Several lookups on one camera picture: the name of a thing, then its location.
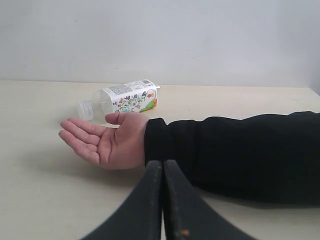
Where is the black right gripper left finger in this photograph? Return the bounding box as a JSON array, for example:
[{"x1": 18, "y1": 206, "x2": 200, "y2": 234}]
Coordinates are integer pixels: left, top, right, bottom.
[{"x1": 83, "y1": 161, "x2": 163, "y2": 240}]

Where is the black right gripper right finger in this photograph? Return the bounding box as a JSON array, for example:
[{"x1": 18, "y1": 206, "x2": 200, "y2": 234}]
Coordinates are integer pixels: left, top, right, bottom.
[{"x1": 162, "y1": 160, "x2": 254, "y2": 240}]

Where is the black sleeved forearm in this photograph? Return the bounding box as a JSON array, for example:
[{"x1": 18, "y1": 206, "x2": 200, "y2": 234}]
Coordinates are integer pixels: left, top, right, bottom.
[{"x1": 144, "y1": 111, "x2": 320, "y2": 206}]

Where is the square white floral label bottle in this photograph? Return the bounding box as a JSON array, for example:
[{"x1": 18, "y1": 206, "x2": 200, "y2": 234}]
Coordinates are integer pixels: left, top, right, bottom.
[{"x1": 77, "y1": 79, "x2": 160, "y2": 121}]

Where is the person's open hand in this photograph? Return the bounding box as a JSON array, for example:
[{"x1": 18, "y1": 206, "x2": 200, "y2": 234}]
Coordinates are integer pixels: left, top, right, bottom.
[{"x1": 58, "y1": 112, "x2": 149, "y2": 170}]

